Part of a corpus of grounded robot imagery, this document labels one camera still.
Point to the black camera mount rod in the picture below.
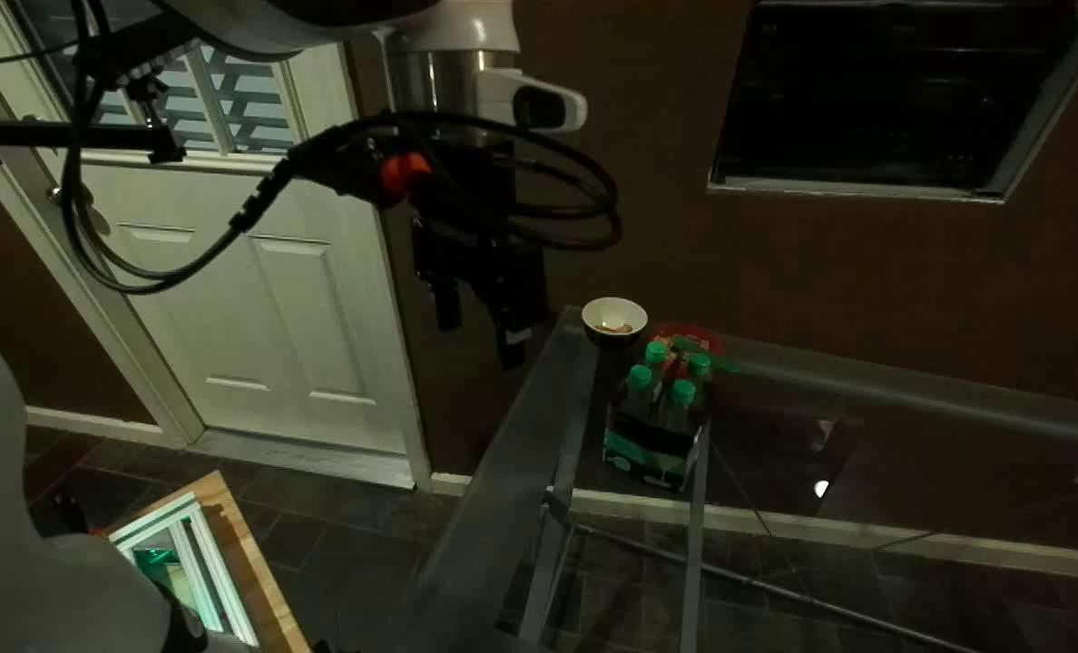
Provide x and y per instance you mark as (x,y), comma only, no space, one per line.
(52,133)

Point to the black mounted camera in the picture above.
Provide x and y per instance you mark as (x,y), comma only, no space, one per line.
(123,57)

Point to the dark window white frame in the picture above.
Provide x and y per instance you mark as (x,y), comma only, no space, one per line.
(901,96)

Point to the red bowl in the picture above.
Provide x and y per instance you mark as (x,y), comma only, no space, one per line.
(688,332)

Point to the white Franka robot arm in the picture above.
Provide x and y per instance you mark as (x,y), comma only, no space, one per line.
(464,23)

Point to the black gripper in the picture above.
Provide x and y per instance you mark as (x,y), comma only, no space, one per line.
(484,220)

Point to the black and green box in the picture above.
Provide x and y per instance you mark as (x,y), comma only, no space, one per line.
(649,439)

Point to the white bowl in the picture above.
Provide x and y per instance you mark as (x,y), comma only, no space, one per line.
(613,315)

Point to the white panel door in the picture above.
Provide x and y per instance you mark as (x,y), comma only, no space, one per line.
(307,312)

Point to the grey padded chair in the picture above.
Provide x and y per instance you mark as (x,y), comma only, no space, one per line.
(31,544)

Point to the wooden framed panel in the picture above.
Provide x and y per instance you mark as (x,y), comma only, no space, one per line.
(239,544)

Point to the white baseboard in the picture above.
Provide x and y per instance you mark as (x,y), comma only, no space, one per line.
(922,544)

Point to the glass desk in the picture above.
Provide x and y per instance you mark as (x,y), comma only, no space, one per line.
(693,544)

